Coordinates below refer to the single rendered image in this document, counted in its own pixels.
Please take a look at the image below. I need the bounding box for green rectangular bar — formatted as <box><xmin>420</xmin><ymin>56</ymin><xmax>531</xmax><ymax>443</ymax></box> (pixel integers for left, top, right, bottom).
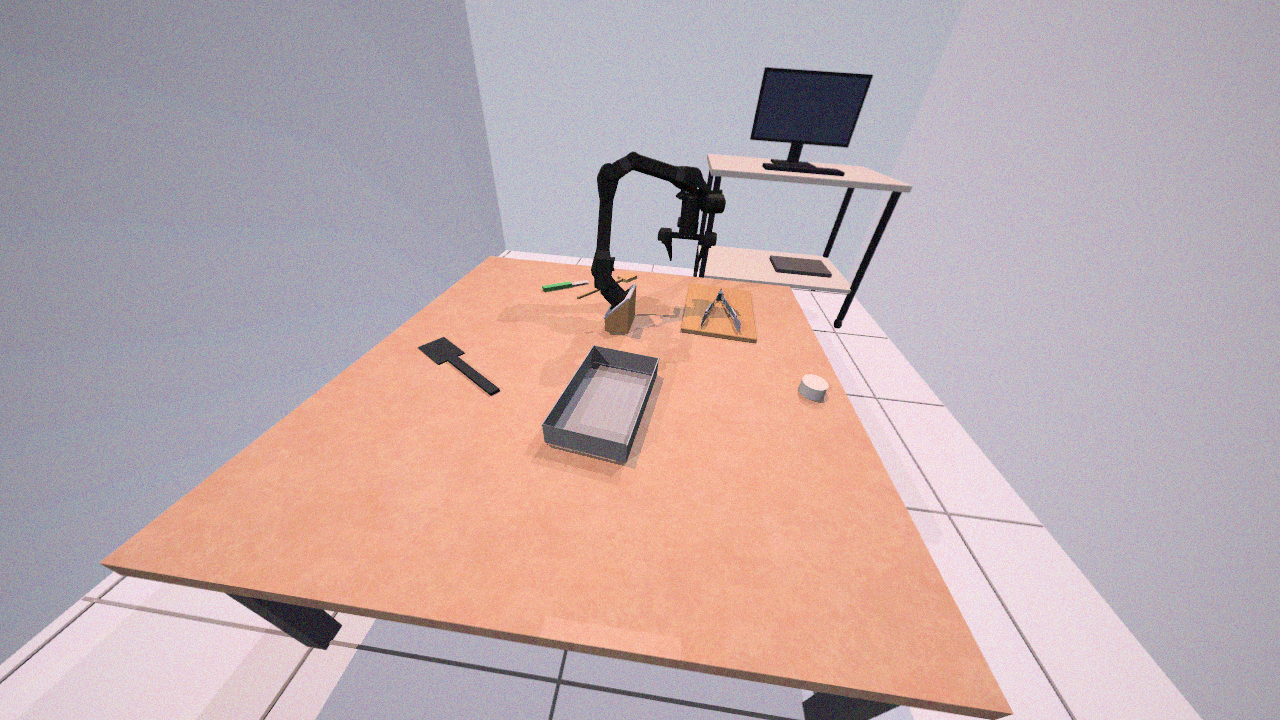
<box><xmin>541</xmin><ymin>281</ymin><xmax>589</xmax><ymax>292</ymax></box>

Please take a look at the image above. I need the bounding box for short grey cylinder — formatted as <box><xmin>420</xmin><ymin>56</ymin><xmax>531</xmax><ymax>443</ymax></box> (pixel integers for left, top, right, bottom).
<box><xmin>797</xmin><ymin>374</ymin><xmax>829</xmax><ymax>401</ymax></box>

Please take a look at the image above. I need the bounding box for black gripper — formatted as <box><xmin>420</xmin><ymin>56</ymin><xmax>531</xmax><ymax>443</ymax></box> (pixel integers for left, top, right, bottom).
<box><xmin>658</xmin><ymin>214</ymin><xmax>717</xmax><ymax>264</ymax></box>

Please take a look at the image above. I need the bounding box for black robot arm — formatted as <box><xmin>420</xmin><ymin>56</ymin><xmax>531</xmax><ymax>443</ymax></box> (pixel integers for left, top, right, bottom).
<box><xmin>591</xmin><ymin>152</ymin><xmax>726</xmax><ymax>309</ymax></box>

